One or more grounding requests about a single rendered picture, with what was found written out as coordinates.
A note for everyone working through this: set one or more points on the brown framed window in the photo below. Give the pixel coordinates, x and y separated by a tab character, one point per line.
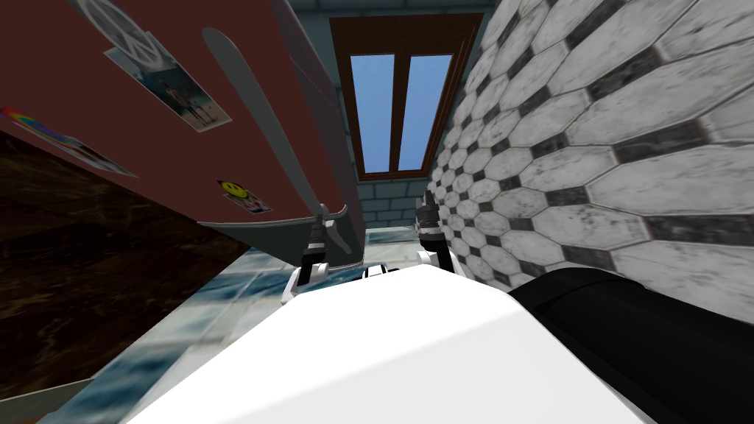
400	94

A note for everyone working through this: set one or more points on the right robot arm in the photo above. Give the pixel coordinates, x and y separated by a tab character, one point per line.
648	353

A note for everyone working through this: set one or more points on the yellow smiley fridge magnet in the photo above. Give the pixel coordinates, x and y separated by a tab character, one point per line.
241	195

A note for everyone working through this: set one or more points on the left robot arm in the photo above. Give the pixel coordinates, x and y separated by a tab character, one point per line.
306	274

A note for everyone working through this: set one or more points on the photo fridge magnet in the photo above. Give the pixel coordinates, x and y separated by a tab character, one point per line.
177	94

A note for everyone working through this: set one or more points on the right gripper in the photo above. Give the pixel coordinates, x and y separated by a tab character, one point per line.
428	217

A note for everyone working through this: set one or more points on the dark freezer drawer front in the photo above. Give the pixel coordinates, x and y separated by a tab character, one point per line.
283	244

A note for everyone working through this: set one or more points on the dark red refrigerator door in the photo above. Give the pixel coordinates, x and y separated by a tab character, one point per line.
147	153

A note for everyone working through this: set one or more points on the dark red refrigerator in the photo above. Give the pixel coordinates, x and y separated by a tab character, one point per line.
177	153

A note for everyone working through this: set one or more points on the white peace sign sticker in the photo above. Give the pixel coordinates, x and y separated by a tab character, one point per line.
121	29

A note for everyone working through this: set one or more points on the dark brown wooden cabinet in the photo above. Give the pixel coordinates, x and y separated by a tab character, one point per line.
82	259

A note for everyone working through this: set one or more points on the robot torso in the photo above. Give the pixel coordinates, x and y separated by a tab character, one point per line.
400	353

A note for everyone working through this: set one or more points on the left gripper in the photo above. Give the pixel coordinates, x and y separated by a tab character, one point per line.
318	227

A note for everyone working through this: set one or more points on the rainbow picture fridge magnet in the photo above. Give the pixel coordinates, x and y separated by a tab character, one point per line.
59	141

